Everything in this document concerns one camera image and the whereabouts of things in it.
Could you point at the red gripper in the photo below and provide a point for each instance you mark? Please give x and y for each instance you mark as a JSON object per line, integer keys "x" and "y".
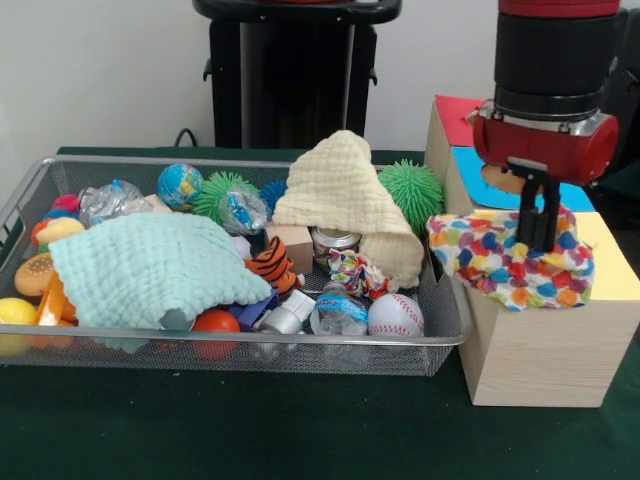
{"x": 565, "y": 150}

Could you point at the colourful polka dot cloth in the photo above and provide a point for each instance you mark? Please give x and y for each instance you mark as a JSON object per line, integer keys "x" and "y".
{"x": 490, "y": 265}

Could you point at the pale yellow waffle cloth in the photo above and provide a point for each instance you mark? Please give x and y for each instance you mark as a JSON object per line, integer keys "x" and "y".
{"x": 340, "y": 190}

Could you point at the mint green waffle cloth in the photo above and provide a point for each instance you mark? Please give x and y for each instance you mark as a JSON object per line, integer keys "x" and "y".
{"x": 150, "y": 270}

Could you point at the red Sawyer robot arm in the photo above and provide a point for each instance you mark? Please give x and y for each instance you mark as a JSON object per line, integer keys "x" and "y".
{"x": 550, "y": 55}

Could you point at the wooden box with three holes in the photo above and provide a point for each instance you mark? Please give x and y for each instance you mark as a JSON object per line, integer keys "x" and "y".
{"x": 550, "y": 350}

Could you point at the shallow mesh bin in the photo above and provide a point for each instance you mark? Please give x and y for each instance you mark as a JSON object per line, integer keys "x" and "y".
{"x": 300, "y": 357}

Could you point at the dark green table cloth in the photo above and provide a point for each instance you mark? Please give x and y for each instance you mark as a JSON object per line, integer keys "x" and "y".
{"x": 630, "y": 200}
{"x": 250, "y": 430}

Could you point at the green spiky rubber ball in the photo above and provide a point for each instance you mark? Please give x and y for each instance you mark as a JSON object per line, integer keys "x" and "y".
{"x": 215, "y": 192}
{"x": 412, "y": 192}

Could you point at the white baseball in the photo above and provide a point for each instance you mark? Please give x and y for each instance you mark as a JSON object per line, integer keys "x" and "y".
{"x": 396, "y": 315}

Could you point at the small colourful patterned cloth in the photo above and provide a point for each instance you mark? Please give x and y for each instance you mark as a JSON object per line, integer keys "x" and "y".
{"x": 360, "y": 275}

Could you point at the crushed clear water bottle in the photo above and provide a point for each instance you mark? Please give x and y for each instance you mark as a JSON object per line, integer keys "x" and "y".
{"x": 340, "y": 310}

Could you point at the orange tiger plush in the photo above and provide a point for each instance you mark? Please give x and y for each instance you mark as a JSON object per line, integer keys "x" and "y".
{"x": 275, "y": 262}

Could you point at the red ball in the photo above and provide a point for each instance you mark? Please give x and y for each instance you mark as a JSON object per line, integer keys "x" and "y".
{"x": 217, "y": 322}

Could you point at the globe print ball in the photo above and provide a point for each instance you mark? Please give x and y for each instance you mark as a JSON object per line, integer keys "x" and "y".
{"x": 180, "y": 185}

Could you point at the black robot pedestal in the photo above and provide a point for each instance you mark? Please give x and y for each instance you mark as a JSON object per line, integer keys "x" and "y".
{"x": 295, "y": 75}

